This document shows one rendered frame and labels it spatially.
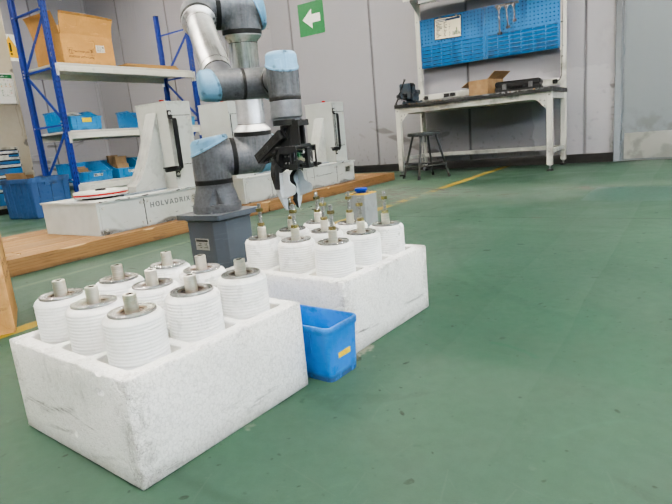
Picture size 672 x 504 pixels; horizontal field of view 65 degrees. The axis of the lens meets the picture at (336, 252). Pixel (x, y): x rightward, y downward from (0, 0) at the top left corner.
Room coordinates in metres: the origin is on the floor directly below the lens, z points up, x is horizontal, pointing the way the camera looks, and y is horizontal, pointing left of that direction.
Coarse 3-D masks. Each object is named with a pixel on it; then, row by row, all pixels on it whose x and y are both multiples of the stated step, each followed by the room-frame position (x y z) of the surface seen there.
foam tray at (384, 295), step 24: (384, 264) 1.27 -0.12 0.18; (408, 264) 1.36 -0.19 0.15; (288, 288) 1.23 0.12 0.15; (312, 288) 1.18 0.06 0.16; (336, 288) 1.14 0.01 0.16; (360, 288) 1.18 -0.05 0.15; (384, 288) 1.26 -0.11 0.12; (408, 288) 1.35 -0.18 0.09; (360, 312) 1.17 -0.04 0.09; (384, 312) 1.25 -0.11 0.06; (408, 312) 1.34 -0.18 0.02; (360, 336) 1.17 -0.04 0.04
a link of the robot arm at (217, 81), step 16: (192, 0) 1.57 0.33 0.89; (208, 0) 1.59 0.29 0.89; (192, 16) 1.53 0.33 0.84; (208, 16) 1.55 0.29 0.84; (192, 32) 1.49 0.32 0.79; (208, 32) 1.47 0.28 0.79; (208, 48) 1.41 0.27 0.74; (208, 64) 1.36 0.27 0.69; (224, 64) 1.36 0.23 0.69; (208, 80) 1.31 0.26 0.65; (224, 80) 1.32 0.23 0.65; (240, 80) 1.33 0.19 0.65; (208, 96) 1.32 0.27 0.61; (224, 96) 1.33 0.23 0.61; (240, 96) 1.34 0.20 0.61
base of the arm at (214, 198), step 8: (200, 184) 1.62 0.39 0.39; (208, 184) 1.61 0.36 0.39; (216, 184) 1.61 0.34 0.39; (224, 184) 1.63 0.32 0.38; (232, 184) 1.66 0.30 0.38; (200, 192) 1.62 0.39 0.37; (208, 192) 1.61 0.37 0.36; (216, 192) 1.61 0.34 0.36; (224, 192) 1.62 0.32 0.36; (232, 192) 1.64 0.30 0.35; (200, 200) 1.61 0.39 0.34; (208, 200) 1.60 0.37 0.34; (216, 200) 1.61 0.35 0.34; (224, 200) 1.61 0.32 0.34; (232, 200) 1.63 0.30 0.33; (240, 200) 1.67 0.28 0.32; (200, 208) 1.60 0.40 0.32; (208, 208) 1.59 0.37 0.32; (216, 208) 1.59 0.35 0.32; (224, 208) 1.60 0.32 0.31; (232, 208) 1.62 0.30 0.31; (240, 208) 1.65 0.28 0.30
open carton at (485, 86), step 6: (498, 72) 5.55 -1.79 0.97; (504, 72) 5.63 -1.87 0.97; (492, 78) 5.59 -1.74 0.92; (498, 78) 5.67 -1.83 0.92; (468, 84) 5.77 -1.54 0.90; (474, 84) 5.65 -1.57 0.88; (480, 84) 5.60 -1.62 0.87; (486, 84) 5.55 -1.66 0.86; (492, 84) 5.60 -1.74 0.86; (474, 90) 5.65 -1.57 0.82; (480, 90) 5.60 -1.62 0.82; (486, 90) 5.55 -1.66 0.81; (492, 90) 5.60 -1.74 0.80
